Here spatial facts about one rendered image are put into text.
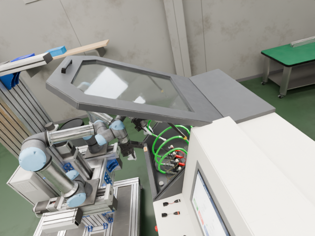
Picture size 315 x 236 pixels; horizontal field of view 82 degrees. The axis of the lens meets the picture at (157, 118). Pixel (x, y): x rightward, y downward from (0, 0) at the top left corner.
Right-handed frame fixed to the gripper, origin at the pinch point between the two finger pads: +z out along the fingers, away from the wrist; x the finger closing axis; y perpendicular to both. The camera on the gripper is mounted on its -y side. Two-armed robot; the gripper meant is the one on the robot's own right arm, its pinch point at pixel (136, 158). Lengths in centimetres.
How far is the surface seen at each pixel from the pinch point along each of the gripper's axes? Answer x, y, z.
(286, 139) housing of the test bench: 43, -79, -26
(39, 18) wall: -306, 122, -99
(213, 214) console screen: 61, -34, -15
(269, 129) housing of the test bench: 34, -77, -26
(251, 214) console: 72, -42, -34
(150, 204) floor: -34, 14, 121
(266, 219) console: 75, -45, -34
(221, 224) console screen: 66, -34, -17
